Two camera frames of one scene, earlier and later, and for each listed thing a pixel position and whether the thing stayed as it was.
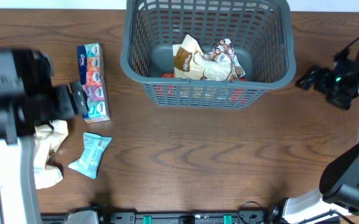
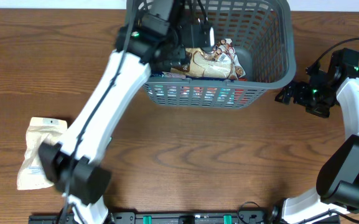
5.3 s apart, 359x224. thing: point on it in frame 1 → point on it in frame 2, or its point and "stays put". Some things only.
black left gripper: (60, 94) → (177, 55)
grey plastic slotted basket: (261, 32) stays put
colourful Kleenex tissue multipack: (91, 64) → (219, 96)
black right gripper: (343, 101) → (298, 97)
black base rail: (264, 217) stays put
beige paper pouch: (47, 137) stays put
